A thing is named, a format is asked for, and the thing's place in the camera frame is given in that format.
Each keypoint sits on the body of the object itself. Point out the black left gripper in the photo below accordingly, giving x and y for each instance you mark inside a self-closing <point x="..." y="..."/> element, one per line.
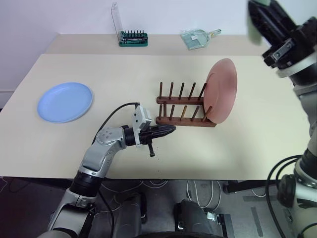
<point x="146" y="136"/>

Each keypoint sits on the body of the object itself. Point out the black table frame bar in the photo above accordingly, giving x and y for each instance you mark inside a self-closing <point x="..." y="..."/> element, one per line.
<point x="250" y="186"/>

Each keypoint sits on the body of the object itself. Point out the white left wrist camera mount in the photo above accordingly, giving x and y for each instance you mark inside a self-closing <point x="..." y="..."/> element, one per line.
<point x="141" y="116"/>

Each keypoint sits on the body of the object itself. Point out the teal item in plastic bag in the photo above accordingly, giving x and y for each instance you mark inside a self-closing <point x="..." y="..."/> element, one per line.
<point x="195" y="38"/>

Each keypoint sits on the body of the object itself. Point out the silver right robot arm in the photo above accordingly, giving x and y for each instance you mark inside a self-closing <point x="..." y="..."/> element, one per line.
<point x="310" y="119"/>

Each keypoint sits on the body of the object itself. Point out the dark rounded robot leg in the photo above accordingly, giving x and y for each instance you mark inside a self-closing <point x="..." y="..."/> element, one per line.
<point x="190" y="215"/>
<point x="131" y="210"/>

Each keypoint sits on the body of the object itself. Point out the silver metal foot bracket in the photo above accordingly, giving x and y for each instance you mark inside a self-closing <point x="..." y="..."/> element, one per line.
<point x="214" y="217"/>

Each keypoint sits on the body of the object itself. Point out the green screwdriver bit set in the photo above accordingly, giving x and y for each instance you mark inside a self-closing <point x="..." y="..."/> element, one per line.
<point x="133" y="38"/>

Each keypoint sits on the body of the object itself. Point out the light blue plate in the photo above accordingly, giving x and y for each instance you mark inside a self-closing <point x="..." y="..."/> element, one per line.
<point x="65" y="102"/>

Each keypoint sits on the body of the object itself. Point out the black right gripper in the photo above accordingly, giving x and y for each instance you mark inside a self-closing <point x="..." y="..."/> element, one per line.
<point x="298" y="42"/>

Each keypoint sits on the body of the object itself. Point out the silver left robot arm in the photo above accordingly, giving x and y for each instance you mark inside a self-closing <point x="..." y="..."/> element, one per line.
<point x="99" y="153"/>

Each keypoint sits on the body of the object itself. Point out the dark wooden dish rack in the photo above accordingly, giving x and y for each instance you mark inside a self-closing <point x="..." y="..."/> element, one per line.
<point x="183" y="121"/>

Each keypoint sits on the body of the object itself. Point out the pink plate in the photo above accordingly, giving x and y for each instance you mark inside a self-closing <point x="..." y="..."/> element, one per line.
<point x="223" y="91"/>

